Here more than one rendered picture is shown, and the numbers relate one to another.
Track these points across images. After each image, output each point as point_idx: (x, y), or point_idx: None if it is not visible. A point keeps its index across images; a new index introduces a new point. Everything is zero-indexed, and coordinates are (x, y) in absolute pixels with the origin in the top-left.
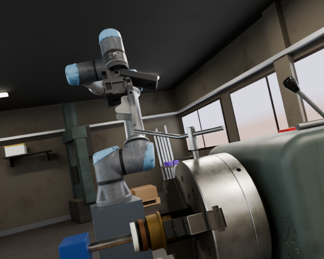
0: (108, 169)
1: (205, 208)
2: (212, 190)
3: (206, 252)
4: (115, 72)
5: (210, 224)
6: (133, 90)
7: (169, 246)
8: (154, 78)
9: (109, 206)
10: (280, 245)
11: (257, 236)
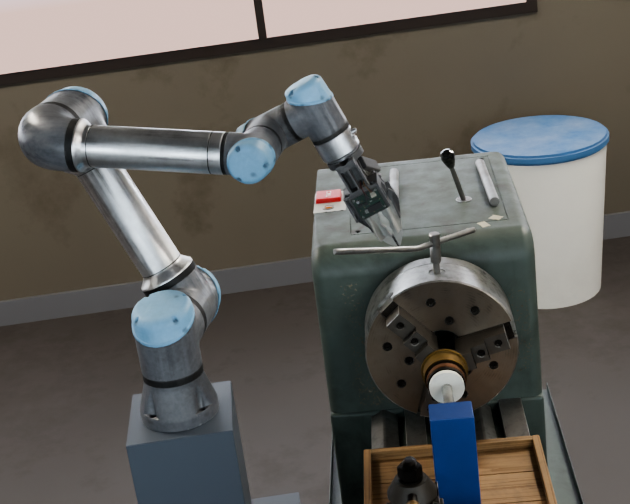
0: (198, 342)
1: (510, 318)
2: (501, 300)
3: (481, 370)
4: (345, 160)
5: (512, 332)
6: None
7: None
8: (378, 166)
9: (226, 413)
10: None
11: None
